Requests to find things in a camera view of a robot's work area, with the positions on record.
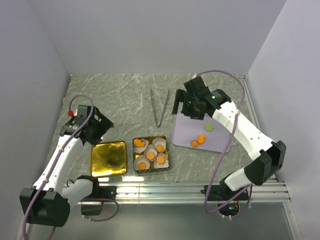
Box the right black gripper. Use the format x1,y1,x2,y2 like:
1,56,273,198
171,89,205,121

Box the gold tin lid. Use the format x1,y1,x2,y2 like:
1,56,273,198
90,141,128,178

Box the metal tongs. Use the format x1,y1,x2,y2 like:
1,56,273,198
150,89,170,128

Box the lilac plastic tray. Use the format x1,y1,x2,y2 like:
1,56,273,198
171,112,231,153

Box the green christmas cookie tin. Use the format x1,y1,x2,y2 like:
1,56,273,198
132,135,170,175

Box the flower shaped cookie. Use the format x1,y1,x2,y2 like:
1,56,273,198
156,154,166,165

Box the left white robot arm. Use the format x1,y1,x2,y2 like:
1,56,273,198
19,105,114,227

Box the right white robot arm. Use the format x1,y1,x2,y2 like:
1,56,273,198
172,76,287,200

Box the white paper cup back-left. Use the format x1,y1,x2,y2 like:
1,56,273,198
133,138,149,154

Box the green sandwich cookie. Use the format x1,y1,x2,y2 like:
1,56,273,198
205,123,214,132

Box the white paper cup front-left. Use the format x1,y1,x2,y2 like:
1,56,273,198
133,155,150,171

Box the white paper cup back-right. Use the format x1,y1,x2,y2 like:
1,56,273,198
152,137,167,151

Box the white paper cup centre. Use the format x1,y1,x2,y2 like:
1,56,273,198
144,144,158,162

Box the white paper cup front-right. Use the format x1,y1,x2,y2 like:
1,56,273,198
153,153,169,169

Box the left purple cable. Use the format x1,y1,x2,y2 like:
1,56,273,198
21,95,121,240

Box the purple cable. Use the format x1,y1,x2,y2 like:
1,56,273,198
21,95,121,240
196,69,252,220

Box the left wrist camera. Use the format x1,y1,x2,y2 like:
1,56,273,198
68,110,77,117

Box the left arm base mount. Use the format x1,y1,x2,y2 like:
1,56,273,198
80,185,117,217

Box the aluminium rail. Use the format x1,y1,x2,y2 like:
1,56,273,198
62,181,292,205

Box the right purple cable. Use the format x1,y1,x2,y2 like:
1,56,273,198
196,69,252,220

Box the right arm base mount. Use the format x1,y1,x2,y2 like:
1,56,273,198
200,185,253,220

